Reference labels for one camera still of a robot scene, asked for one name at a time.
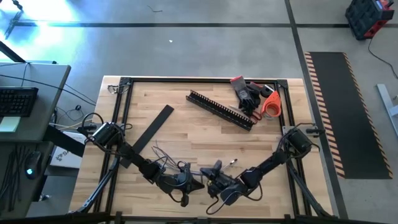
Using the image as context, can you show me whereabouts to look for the grey desk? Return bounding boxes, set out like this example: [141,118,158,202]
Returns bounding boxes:
[0,61,72,143]
[0,141,54,218]

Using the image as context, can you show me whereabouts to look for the black slotted cable duct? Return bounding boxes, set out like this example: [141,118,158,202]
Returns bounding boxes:
[185,89,255,132]

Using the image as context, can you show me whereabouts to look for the black keyboard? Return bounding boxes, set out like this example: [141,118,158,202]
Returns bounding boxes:
[0,86,40,118]

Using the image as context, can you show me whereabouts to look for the black yellow-striped floor mat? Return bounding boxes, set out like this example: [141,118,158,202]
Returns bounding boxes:
[303,51,393,180]

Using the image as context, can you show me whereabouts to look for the red-handled scissors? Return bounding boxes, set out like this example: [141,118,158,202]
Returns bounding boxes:
[229,104,262,124]

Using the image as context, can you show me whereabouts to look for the black slanted pole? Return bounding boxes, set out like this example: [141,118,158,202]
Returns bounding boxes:
[0,40,26,63]

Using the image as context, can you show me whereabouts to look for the thin black desk cable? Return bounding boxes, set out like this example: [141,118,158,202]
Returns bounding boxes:
[0,73,97,106]

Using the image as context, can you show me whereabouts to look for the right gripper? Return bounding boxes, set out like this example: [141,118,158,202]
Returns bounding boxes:
[200,159,248,206]

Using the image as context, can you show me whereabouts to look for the black zip tie pile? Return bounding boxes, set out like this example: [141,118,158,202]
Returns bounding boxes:
[0,144,24,212]

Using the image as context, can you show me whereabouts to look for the black flat bar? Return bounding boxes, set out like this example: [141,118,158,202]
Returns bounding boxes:
[42,123,86,158]

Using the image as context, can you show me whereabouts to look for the grey glove red cuff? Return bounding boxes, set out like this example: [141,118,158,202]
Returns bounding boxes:
[229,75,256,108]
[247,81,264,116]

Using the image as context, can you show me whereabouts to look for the black and red toolbox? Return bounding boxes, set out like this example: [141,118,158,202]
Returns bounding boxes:
[345,0,396,40]

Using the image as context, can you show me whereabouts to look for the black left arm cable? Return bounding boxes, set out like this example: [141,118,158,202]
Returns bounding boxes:
[169,186,187,205]

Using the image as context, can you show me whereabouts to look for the black tripod stand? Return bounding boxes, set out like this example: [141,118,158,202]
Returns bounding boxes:
[3,0,25,40]

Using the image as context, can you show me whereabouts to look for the pale green notepad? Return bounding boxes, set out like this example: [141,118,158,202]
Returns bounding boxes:
[0,116,21,133]

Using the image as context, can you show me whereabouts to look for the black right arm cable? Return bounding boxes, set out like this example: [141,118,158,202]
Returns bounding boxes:
[205,186,264,215]

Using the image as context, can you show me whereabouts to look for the black toolbox cable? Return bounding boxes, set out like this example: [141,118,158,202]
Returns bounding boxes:
[368,37,398,80]

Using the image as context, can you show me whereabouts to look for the black cable with plug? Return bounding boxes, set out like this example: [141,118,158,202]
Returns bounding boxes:
[55,104,85,124]

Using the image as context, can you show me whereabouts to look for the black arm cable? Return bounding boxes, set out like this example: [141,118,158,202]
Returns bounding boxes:
[205,186,264,215]
[169,186,187,205]

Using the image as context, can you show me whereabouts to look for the white printed box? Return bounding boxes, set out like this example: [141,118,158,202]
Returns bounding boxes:
[49,145,83,169]

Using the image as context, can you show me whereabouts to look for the orange tape dispenser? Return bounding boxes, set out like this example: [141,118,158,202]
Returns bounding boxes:
[260,90,282,119]

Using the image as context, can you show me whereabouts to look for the grey metal profile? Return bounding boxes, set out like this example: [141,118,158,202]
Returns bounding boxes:
[376,83,398,138]

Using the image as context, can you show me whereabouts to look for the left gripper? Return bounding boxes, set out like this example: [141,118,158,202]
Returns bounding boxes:
[157,170,205,195]

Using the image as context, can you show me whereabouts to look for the black computer mouse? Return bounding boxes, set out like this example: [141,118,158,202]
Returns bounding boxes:
[24,151,43,180]

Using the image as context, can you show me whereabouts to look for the black duct cover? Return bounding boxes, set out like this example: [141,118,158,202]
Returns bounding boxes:
[119,104,175,169]

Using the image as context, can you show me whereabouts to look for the black tape roll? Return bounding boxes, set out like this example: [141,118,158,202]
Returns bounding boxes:
[260,84,275,98]

